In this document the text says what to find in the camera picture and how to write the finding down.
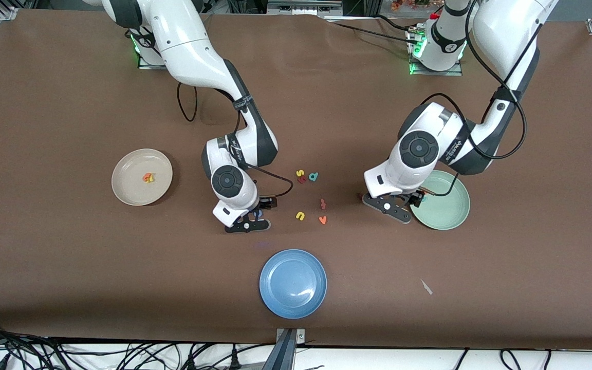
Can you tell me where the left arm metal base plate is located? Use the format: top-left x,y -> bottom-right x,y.
409,28 -> 464,77

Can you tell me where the blue plate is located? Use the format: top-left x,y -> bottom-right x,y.
259,249 -> 328,320

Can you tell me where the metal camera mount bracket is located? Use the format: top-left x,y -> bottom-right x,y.
270,328 -> 307,370

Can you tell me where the pale green plate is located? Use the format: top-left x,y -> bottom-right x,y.
410,170 -> 471,230

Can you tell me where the long black table cable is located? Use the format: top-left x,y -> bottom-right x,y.
335,22 -> 420,46

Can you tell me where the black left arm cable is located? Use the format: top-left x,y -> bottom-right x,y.
419,0 -> 528,198

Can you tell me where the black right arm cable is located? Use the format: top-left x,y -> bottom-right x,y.
176,82 -> 294,198

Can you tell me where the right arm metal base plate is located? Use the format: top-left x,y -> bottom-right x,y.
138,49 -> 168,70

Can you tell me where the orange background object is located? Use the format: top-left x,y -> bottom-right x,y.
391,0 -> 433,11

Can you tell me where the grey metal box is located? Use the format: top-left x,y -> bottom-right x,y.
268,0 -> 343,16

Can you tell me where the short black table cable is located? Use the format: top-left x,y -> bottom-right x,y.
373,14 -> 415,31

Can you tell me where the beige brown plate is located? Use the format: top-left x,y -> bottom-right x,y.
111,149 -> 174,207

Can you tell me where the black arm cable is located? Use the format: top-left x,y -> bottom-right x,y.
419,0 -> 528,198
176,82 -> 294,198

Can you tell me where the brown table cover sheet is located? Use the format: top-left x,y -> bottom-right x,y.
0,9 -> 592,351

